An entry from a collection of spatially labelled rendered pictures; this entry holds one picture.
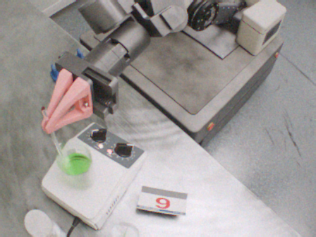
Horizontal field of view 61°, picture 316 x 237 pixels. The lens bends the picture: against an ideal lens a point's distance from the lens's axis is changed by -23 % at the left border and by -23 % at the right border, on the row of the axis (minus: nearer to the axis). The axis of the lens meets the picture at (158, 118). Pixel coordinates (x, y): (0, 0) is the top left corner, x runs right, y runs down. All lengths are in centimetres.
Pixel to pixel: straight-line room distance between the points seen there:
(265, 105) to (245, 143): 28
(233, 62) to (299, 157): 67
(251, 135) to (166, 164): 103
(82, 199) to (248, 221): 34
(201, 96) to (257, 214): 68
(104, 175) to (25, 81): 38
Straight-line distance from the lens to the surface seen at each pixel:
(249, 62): 143
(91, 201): 55
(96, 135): 63
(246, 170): 156
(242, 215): 67
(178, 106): 121
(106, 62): 43
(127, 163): 60
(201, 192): 66
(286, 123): 180
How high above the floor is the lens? 136
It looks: 59 degrees down
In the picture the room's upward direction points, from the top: 8 degrees clockwise
